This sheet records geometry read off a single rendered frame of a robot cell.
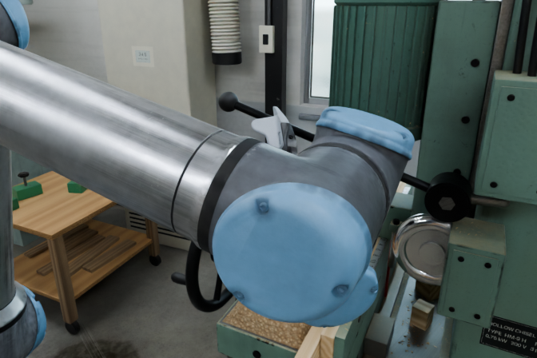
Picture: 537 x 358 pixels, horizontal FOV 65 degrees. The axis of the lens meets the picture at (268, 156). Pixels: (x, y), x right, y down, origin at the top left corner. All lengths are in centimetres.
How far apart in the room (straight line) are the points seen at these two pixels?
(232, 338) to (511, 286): 44
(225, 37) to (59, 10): 128
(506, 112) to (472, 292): 25
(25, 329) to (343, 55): 78
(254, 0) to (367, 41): 165
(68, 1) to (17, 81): 266
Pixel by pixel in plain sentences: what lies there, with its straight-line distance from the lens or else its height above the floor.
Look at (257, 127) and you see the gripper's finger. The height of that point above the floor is 120.
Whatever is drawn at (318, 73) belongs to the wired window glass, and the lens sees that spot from 229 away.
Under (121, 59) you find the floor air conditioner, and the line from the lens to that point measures 242.
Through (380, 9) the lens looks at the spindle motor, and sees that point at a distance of 69.
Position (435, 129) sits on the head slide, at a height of 120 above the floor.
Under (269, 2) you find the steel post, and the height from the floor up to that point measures 138.
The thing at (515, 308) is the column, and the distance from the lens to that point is 79.
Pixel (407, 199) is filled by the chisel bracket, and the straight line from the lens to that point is 84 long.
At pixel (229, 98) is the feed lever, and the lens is 72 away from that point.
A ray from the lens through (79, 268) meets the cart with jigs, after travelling 227.
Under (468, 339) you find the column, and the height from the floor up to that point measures 86.
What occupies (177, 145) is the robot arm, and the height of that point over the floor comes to 129.
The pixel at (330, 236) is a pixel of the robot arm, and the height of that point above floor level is 126.
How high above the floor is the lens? 139
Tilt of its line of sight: 20 degrees down
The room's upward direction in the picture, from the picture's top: straight up
